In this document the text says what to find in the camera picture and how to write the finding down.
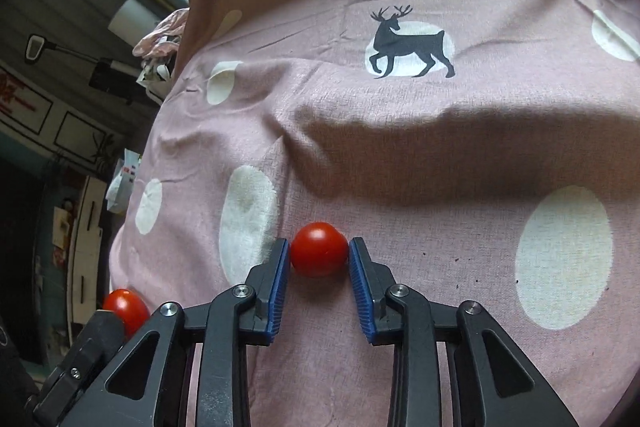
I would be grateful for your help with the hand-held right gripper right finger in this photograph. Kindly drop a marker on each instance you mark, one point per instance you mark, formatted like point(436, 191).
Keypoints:
point(361, 287)

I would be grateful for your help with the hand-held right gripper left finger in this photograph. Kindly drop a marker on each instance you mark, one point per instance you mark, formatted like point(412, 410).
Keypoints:
point(279, 287)

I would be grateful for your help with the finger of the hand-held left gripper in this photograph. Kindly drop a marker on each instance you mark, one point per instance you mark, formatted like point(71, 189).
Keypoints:
point(95, 347)

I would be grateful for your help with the red cherry tomato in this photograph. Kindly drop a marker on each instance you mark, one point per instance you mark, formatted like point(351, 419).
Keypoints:
point(127, 307)
point(319, 249)

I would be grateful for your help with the white cabinet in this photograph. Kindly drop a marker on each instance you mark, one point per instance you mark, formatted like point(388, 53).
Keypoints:
point(87, 247)

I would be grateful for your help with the pink dotted deer print blanket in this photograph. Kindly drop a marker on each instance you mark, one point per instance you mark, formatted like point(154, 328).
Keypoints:
point(400, 147)

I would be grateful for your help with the printed paper bag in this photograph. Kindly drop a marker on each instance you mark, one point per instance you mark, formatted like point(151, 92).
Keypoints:
point(122, 187)

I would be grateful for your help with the black white patterned bag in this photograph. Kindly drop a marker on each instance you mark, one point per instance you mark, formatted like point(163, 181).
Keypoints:
point(155, 72)

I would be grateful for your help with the pink plastic bag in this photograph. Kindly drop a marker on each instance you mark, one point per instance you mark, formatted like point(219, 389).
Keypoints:
point(165, 32)

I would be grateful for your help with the white paper roll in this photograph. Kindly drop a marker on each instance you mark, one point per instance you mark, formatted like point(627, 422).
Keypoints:
point(132, 19)

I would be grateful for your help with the red knot wall decoration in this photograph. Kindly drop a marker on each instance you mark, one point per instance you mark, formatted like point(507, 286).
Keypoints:
point(6, 94)

